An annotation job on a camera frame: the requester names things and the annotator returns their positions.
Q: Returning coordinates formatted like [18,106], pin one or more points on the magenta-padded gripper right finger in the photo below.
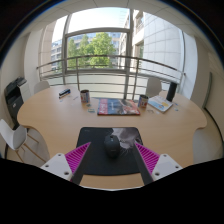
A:
[165,165]

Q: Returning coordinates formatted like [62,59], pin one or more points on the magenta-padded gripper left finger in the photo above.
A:
[58,165]

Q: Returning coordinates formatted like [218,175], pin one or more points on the black computer mouse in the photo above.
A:
[112,146]

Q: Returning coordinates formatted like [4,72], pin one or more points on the black printed mouse pad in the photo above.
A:
[96,163]

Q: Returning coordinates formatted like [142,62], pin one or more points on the white chair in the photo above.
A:
[13,135]
[41,86]
[153,87]

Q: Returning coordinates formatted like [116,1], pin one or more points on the white and blue booklet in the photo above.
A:
[160,103]

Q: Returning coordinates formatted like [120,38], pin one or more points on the white printed mug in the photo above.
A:
[85,96]
[143,101]

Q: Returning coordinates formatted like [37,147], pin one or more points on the dark stapler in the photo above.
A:
[64,93]

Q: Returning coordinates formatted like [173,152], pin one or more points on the black upright speaker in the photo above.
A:
[171,91]

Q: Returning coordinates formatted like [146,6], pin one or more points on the red and blue magazine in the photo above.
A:
[118,107]

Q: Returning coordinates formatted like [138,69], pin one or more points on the grey metal balcony railing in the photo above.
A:
[100,57]

